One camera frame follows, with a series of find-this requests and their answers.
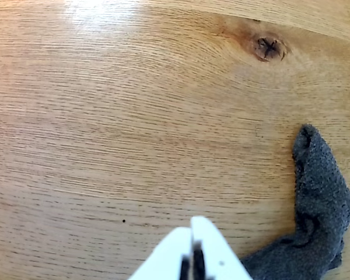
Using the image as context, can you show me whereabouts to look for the grey fuzzy sock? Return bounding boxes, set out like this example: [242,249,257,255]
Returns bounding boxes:
[239,123,350,280]

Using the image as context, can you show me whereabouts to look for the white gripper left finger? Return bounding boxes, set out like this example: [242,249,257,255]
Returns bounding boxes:
[127,226,193,280]

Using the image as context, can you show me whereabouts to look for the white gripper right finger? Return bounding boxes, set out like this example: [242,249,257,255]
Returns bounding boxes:
[190,216,254,280]

